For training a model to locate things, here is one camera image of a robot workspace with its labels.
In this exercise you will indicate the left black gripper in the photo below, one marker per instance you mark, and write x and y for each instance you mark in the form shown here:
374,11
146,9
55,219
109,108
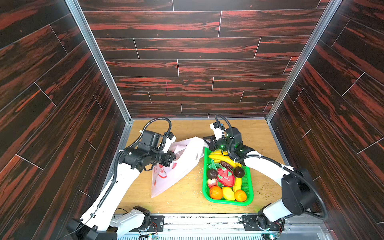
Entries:
169,157

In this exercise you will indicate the red fake dragon fruit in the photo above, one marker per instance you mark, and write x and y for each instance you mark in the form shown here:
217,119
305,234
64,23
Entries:
225,177

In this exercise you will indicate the yellow fake banana bunch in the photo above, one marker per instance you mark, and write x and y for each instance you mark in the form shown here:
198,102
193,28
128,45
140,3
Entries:
218,158

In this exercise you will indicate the metal front rail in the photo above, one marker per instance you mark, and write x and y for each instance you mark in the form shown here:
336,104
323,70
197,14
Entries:
228,227

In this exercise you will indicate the dark round fake mangosteen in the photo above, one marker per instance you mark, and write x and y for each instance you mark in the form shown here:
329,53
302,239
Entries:
239,172
212,174

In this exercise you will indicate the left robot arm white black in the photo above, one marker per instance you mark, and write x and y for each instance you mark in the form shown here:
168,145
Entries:
97,223

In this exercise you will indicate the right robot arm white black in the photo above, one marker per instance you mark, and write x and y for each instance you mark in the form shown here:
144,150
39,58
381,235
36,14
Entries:
299,196

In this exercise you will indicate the dark brown fake date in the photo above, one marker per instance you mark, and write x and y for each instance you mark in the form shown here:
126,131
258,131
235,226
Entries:
226,165

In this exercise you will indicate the orange fake orange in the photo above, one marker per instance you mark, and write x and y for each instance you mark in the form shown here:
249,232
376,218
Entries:
216,193
240,196

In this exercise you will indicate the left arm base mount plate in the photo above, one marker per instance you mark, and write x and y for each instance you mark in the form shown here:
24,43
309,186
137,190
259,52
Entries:
153,223

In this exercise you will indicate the pink printed plastic bag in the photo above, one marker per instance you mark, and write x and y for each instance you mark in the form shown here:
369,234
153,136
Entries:
188,154

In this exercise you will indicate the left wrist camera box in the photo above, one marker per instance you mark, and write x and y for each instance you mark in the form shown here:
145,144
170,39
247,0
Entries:
154,141

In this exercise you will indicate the green plastic perforated basket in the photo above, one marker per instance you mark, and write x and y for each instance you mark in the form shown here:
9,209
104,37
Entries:
247,186

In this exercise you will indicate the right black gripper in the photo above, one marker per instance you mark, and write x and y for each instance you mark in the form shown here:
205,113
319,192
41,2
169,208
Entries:
212,142

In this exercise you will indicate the red pink fake apple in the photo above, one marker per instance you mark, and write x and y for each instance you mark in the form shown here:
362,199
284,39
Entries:
212,183

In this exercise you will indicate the yellow fake lemon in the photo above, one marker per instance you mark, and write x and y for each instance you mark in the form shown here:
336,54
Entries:
228,194

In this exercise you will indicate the small yellow fake banana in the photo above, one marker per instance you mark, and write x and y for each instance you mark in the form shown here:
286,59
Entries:
237,184

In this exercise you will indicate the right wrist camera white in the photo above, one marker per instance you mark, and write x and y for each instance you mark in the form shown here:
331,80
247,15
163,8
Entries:
218,130

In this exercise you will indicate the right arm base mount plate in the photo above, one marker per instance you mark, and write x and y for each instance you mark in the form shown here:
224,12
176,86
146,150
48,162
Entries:
254,222

